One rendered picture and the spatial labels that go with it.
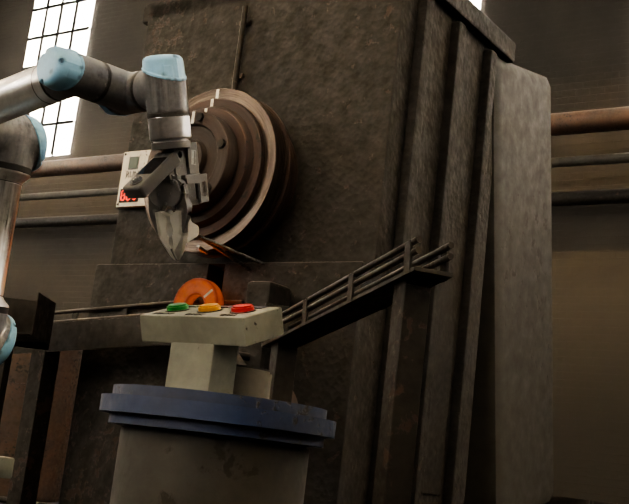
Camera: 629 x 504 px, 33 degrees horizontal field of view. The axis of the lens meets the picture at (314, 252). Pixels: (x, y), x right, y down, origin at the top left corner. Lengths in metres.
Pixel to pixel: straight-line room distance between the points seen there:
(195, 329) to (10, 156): 0.62
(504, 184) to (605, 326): 5.48
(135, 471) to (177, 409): 0.11
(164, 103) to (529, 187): 1.92
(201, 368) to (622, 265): 7.22
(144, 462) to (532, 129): 2.50
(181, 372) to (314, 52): 1.42
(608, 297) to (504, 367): 5.48
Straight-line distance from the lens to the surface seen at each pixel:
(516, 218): 3.48
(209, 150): 2.85
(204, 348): 1.83
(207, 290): 2.87
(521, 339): 3.51
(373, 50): 2.94
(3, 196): 2.26
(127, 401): 1.35
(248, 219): 2.80
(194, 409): 1.30
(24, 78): 1.99
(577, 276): 8.97
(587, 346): 8.83
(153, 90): 1.91
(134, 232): 3.29
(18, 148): 2.26
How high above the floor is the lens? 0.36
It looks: 11 degrees up
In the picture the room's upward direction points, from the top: 7 degrees clockwise
